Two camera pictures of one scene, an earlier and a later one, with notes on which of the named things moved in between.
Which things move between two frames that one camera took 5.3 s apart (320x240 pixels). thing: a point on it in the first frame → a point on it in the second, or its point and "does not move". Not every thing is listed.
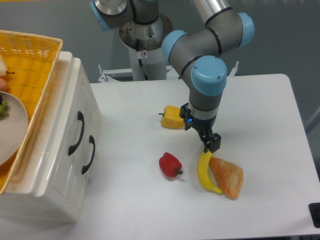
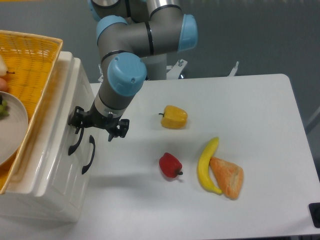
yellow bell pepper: [171, 118] does not move
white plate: [13, 128] does not move
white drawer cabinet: [52, 181] does not move
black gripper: [204, 126] → [92, 117]
